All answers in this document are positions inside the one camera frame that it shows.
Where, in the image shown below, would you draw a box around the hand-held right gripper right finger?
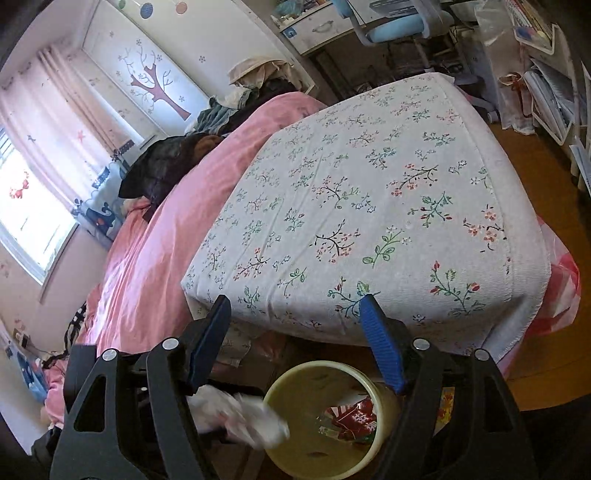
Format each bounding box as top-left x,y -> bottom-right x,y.
358,293 -> 539,480

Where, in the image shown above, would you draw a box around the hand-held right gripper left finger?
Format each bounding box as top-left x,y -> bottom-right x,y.
50,294 -> 232,480

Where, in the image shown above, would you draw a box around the red snack wrapper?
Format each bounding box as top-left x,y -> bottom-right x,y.
323,399 -> 379,446

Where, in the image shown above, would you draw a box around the large white tissue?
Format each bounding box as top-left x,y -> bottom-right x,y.
189,385 -> 291,449

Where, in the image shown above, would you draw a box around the yellow trash bin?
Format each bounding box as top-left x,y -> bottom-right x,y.
262,361 -> 402,478

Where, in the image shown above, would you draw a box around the pink blanket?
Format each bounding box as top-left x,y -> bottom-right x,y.
44,91 -> 324,430

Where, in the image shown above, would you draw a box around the window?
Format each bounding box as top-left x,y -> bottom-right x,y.
0,129 -> 77,282

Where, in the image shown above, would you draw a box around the black puffer jacket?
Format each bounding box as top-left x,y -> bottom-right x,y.
119,134 -> 204,206

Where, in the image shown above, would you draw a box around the red white plastic bag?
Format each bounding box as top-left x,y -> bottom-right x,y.
501,222 -> 581,370

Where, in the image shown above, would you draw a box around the brown plush cloth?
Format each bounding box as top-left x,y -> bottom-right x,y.
194,134 -> 222,160

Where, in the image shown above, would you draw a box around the blue denim clothes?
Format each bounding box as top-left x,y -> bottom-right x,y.
196,95 -> 241,134

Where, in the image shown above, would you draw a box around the pink printed curtain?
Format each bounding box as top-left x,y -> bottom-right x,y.
0,44 -> 139,241

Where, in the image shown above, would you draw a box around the dark garment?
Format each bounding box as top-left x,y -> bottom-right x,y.
226,78 -> 305,130

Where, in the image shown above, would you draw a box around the wardrobe door with tree decal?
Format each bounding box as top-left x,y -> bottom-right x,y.
83,0 -> 222,139

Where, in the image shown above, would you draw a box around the beige cloth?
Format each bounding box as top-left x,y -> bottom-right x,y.
228,58 -> 294,88

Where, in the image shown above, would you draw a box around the white book rack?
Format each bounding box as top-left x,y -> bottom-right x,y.
505,0 -> 591,195

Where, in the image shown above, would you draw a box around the blue grey desk chair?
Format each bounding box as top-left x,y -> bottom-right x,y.
332,0 -> 499,116

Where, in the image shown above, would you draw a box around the white desk with drawers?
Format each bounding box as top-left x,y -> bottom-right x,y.
272,0 -> 356,56

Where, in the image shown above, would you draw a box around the clear plastic bag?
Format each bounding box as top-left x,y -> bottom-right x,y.
473,0 -> 513,47

